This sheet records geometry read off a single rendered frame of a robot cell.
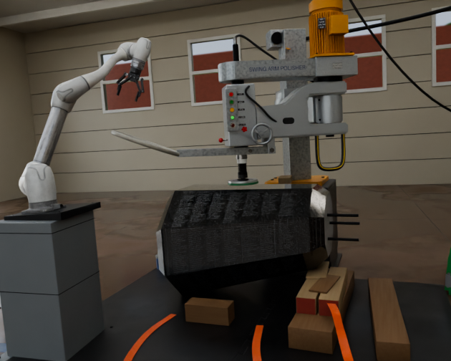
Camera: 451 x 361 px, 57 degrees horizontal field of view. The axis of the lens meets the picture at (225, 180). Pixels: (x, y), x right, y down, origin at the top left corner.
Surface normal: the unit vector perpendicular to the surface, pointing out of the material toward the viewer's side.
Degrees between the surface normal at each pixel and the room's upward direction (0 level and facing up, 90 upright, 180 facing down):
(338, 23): 90
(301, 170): 90
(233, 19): 90
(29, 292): 90
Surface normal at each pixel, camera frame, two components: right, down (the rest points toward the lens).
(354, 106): -0.27, 0.12
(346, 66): 0.14, 0.10
